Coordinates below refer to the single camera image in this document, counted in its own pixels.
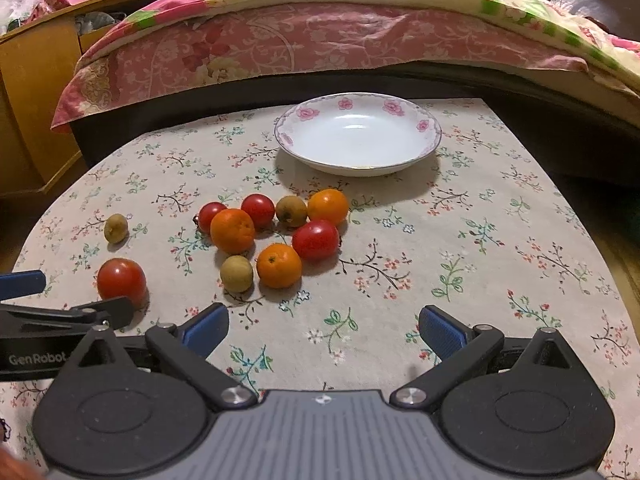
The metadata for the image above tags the large red tomato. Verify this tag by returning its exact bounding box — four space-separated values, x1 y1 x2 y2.
96 258 148 310

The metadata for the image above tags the tan longan fruit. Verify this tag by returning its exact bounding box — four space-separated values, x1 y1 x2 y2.
219 255 254 294

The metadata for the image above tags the small orange mandarin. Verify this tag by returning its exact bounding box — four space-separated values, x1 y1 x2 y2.
256 243 303 289

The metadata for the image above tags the small red cherry tomato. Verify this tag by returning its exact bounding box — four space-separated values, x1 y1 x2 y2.
241 193 276 231

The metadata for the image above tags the red oval tomato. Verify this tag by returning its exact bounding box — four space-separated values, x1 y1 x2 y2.
292 220 340 261

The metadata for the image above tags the dark brown longan fruit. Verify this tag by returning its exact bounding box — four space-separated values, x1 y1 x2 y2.
276 195 307 229

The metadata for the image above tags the yellow-orange mandarin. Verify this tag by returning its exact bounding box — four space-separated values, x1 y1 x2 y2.
307 188 349 226

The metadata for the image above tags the floral tablecloth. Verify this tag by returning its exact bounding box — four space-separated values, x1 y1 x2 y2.
15 100 639 479

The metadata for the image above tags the wooden cabinet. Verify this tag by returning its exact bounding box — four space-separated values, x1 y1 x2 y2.
1 0 155 197

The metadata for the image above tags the white floral rimmed plate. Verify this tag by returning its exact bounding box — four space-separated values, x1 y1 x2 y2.
273 92 442 177

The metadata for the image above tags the pink floral bed sheet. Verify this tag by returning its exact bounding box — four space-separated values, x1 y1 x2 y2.
51 3 588 132

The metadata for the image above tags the dark bed frame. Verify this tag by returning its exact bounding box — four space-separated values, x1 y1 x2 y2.
70 62 639 240

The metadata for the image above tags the dark picture frame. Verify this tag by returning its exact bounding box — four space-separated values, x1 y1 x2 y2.
549 0 640 41

